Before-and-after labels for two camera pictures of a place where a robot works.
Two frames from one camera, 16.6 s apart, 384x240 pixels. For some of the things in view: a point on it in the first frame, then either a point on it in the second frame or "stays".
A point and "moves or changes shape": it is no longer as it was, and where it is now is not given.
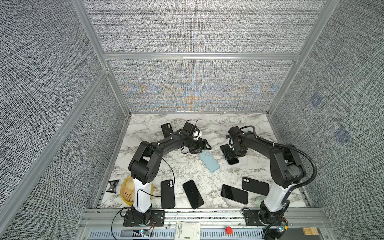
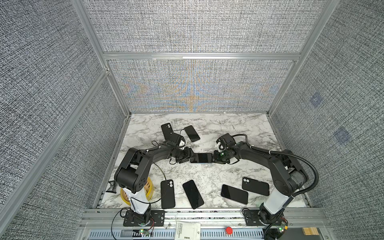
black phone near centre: [193, 193] stays
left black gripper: [199, 147] to [188, 151]
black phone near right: [236, 194] stays
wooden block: [310, 231] stays
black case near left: [168, 200] stays
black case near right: [255, 186] stays
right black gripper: [241, 154] to [215, 159]
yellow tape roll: [127, 192] stays
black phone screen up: [230, 154] moves or changes shape
